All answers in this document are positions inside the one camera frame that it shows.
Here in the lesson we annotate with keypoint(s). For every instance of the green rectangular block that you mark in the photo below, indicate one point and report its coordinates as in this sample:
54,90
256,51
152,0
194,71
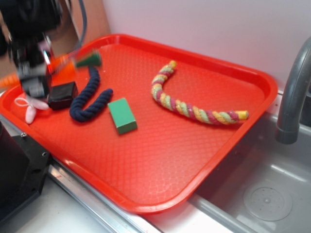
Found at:
122,116

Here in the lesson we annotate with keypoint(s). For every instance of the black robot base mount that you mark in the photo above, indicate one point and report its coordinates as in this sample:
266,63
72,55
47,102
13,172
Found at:
24,164

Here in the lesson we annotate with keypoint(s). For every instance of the dark brown square block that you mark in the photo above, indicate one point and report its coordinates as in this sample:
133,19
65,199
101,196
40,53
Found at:
62,96

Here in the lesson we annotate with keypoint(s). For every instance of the pink plush toy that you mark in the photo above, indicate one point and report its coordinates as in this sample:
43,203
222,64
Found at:
32,105

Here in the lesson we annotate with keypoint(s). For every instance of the red plastic tray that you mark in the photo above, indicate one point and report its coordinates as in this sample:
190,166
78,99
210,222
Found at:
161,163

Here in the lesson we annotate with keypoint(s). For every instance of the orange toy carrot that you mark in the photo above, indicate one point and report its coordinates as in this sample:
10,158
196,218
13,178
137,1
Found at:
63,69

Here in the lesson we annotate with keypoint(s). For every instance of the grey sink faucet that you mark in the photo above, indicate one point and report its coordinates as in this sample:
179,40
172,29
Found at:
295,107

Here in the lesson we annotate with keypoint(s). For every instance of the grey sink basin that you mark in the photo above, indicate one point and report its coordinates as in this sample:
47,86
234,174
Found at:
261,186

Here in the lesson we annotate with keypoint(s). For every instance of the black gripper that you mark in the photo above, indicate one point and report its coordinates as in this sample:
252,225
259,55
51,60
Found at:
28,22

